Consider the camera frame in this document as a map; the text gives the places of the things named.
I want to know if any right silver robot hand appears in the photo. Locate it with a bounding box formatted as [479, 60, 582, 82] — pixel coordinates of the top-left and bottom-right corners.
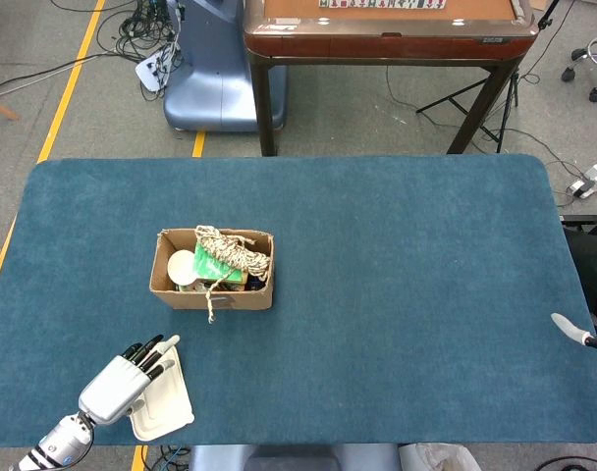
[551, 228, 597, 352]

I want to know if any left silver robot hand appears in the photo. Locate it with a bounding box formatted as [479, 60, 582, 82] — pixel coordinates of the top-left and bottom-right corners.
[78, 335, 181, 427]

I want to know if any green foil packet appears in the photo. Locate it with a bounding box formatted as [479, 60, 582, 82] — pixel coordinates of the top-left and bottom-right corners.
[192, 242, 245, 286]

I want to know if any brown cardboard box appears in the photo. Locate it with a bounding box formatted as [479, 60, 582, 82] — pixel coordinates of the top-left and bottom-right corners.
[148, 228, 276, 311]

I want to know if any beige braided rope bundle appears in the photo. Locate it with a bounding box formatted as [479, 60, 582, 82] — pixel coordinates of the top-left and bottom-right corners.
[193, 224, 273, 325]

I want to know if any clear plastic bag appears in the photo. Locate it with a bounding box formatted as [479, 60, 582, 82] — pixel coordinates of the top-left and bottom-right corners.
[399, 443, 481, 471]

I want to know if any black chair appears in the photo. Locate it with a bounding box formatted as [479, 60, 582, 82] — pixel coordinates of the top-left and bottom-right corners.
[561, 213, 597, 354]

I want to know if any white paper cup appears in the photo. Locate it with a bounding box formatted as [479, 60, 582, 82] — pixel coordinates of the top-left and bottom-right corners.
[166, 249, 199, 286]

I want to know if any white floor power strip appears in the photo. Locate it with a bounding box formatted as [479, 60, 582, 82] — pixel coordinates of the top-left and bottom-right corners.
[568, 164, 597, 200]

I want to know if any grey robot torso base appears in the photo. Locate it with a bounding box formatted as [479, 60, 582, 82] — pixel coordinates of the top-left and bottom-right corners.
[188, 444, 403, 471]

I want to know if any blue felt table mat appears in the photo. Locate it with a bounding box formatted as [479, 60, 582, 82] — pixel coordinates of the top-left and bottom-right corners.
[0, 154, 597, 447]

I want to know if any black tripod stand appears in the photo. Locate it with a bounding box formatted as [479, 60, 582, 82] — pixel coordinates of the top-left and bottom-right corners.
[415, 0, 560, 154]

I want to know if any white multi-plug socket board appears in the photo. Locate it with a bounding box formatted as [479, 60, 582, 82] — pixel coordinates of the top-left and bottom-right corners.
[135, 51, 175, 92]

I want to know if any brown mahjong table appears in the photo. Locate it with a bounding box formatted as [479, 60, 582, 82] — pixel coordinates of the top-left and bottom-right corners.
[243, 0, 540, 157]

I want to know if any face-up mahjong tile row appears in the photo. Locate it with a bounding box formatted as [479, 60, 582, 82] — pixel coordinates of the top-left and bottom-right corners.
[319, 0, 447, 10]

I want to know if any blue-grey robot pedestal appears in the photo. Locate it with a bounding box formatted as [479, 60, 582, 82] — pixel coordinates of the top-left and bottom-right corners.
[163, 0, 288, 133]

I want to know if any black floor cable bundle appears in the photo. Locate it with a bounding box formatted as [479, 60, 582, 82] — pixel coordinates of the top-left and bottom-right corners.
[96, 0, 182, 102]

